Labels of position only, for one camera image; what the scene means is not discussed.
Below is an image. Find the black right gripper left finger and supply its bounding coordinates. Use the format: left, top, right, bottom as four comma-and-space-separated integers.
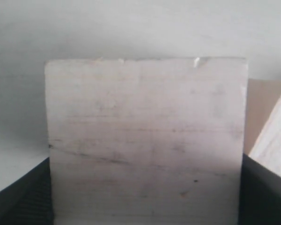
0, 158, 54, 225

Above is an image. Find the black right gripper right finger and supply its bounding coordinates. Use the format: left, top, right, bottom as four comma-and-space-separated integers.
238, 154, 281, 225

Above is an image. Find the second largest wooden cube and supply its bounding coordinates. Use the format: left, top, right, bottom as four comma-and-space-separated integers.
244, 79, 281, 177

